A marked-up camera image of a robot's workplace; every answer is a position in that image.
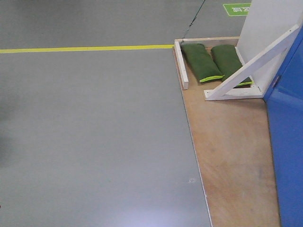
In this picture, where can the blue door panel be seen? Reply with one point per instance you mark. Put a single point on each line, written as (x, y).
(284, 100)

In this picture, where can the green sandbag left of pair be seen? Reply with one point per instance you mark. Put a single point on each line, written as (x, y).
(201, 63)

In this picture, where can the green sandbag of pair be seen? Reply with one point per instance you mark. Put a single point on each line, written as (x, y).
(201, 63)
(226, 59)

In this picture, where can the white diagonal brace far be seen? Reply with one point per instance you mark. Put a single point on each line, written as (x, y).
(227, 90)

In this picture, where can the plywood base platform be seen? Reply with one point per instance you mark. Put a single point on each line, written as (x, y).
(233, 149)

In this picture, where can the green sandbag right of pair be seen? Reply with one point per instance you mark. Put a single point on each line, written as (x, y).
(226, 59)

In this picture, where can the green floor marking sign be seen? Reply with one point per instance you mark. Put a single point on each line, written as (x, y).
(237, 9)

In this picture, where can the white wall panel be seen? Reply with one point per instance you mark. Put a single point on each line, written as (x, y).
(266, 21)

